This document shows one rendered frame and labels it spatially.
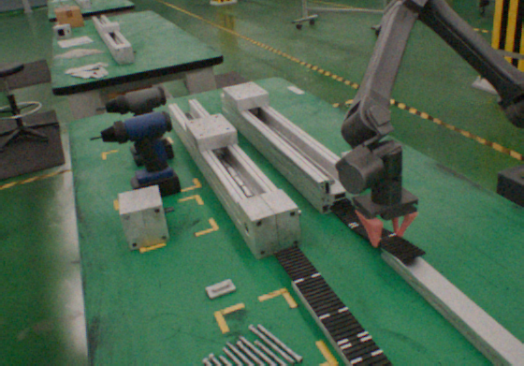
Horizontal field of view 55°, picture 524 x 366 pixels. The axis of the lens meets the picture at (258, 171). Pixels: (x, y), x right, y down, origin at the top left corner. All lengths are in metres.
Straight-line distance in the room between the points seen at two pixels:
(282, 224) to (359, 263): 0.17
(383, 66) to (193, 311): 0.59
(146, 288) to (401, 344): 0.48
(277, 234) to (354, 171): 0.25
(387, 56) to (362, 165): 0.28
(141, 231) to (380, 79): 0.59
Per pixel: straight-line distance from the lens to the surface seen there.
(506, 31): 4.34
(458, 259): 1.03
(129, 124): 1.26
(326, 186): 1.14
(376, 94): 0.95
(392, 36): 1.09
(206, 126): 1.40
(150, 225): 1.11
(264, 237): 1.00
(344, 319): 0.83
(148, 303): 0.98
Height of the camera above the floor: 1.38
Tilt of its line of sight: 26 degrees down
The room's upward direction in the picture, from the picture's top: 7 degrees counter-clockwise
